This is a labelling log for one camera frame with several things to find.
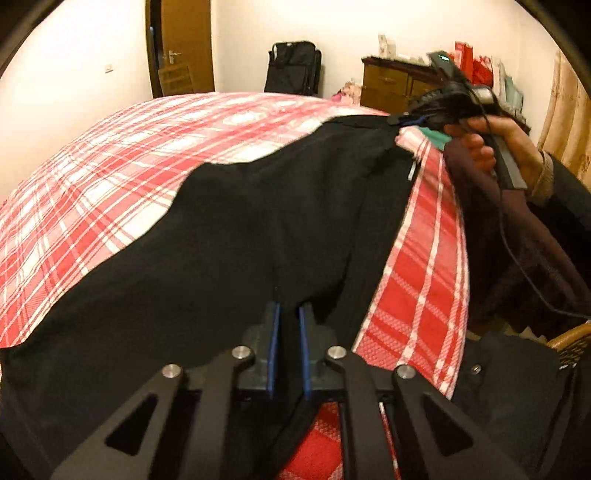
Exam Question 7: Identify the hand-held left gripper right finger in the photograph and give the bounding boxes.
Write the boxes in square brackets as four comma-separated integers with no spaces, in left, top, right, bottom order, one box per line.
[298,305,532,480]

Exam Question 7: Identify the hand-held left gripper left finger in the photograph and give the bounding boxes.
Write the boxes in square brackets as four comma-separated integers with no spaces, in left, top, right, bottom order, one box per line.
[48,301,282,480]

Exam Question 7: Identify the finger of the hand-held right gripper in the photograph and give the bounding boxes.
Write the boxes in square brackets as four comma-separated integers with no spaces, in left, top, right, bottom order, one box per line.
[387,112,428,127]

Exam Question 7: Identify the black pants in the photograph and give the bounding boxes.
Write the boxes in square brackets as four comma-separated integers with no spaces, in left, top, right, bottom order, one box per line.
[0,115,420,480]

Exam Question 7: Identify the person's right forearm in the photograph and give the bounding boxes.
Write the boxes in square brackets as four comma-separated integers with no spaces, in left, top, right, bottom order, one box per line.
[526,150,591,217]

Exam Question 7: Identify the person's right hand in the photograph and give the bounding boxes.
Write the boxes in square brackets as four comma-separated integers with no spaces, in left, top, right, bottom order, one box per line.
[445,114,546,191]

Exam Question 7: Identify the red gift bags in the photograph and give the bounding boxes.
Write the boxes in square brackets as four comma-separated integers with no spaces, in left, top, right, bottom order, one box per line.
[454,41,496,88]

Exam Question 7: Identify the brown wooden dresser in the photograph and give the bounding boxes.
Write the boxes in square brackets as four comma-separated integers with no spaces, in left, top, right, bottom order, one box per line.
[360,56,532,134]

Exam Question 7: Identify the pale teal paper bags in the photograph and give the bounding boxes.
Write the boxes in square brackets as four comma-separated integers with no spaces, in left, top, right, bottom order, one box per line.
[495,61,526,110]

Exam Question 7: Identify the beige curtain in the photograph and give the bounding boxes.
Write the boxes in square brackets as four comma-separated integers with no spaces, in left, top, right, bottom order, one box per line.
[537,50,591,178]

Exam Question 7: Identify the black luggage bag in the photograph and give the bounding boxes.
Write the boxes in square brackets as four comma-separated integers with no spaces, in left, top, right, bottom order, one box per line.
[264,41,324,97]

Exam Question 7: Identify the person's dark purple sweater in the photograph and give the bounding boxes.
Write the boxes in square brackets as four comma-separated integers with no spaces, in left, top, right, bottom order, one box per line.
[443,138,591,335]

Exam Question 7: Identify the person's dark jacket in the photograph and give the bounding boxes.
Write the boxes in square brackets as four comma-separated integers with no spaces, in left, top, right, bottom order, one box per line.
[452,332,580,480]

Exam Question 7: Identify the brown wooden door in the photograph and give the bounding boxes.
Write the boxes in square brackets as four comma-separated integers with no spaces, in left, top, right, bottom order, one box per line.
[147,0,216,97]

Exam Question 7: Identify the small wooden chair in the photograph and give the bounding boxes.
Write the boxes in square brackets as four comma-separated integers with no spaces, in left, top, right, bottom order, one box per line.
[158,65,193,97]

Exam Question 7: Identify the red plaid bed sheet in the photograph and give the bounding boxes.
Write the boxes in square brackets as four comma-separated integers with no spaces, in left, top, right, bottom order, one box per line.
[0,91,472,480]

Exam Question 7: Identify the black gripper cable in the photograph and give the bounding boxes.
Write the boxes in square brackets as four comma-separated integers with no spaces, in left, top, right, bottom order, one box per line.
[475,85,591,320]

